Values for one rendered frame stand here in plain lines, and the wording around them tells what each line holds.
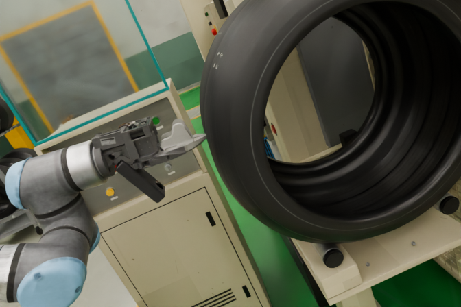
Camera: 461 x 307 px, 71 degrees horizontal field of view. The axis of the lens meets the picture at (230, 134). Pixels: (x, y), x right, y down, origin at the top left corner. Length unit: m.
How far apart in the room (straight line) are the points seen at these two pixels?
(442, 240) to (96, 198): 1.21
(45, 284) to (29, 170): 0.21
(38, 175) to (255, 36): 0.46
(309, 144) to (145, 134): 0.58
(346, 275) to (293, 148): 0.41
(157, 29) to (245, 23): 9.21
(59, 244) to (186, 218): 0.86
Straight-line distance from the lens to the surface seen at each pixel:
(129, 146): 0.63
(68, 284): 0.61
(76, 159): 0.66
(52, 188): 0.68
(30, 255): 0.63
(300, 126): 1.01
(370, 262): 0.89
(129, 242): 1.51
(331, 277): 0.80
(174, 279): 1.62
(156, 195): 0.68
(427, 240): 0.92
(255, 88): 0.53
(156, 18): 9.75
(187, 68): 9.78
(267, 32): 0.53
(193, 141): 0.64
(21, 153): 5.11
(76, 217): 0.72
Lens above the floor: 1.44
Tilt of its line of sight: 19 degrees down
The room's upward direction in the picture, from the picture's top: 23 degrees counter-clockwise
